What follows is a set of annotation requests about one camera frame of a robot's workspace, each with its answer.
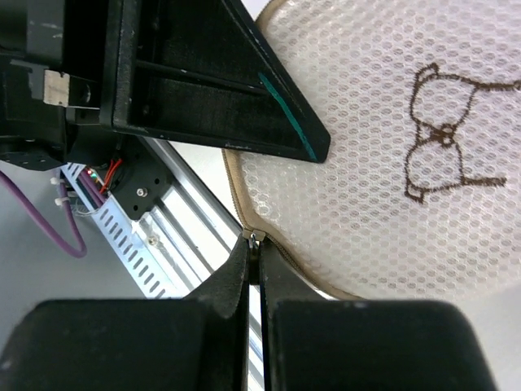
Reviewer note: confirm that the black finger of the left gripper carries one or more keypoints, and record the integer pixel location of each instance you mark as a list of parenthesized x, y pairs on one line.
[(202, 72)]

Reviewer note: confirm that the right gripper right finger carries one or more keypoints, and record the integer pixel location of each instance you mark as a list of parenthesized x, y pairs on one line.
[(312, 343)]

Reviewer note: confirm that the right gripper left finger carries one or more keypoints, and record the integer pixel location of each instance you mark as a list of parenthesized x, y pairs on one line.
[(198, 342)]

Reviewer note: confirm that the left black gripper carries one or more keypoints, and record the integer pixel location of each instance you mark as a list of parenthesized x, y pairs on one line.
[(52, 55)]

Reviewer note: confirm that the beige round laundry bag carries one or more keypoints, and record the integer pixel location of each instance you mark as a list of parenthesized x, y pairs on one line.
[(420, 193)]

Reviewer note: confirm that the aluminium mounting rail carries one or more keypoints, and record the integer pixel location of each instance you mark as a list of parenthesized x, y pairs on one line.
[(191, 228)]

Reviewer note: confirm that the white slotted cable duct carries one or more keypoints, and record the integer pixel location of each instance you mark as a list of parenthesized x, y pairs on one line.
[(131, 248)]

